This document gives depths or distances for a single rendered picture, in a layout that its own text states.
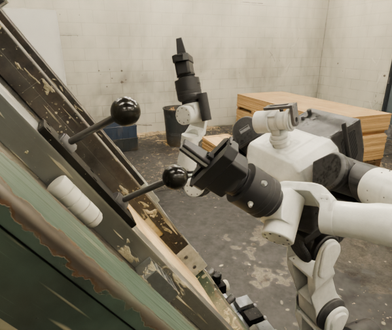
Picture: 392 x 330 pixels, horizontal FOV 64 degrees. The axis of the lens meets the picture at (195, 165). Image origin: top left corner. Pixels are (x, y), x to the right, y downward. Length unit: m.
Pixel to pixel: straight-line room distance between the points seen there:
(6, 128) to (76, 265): 0.26
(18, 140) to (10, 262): 0.25
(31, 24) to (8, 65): 3.92
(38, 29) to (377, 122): 4.53
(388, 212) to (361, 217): 0.04
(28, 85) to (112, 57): 5.37
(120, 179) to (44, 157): 0.44
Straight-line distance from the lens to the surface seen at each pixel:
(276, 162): 0.93
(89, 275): 0.23
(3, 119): 0.44
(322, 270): 1.22
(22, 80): 0.80
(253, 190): 0.59
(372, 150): 4.95
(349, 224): 0.62
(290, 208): 0.65
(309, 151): 0.92
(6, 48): 0.79
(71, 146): 0.46
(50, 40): 4.69
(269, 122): 0.93
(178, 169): 0.45
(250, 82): 7.12
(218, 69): 6.74
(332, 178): 0.81
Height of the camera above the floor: 1.61
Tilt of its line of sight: 20 degrees down
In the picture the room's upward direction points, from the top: straight up
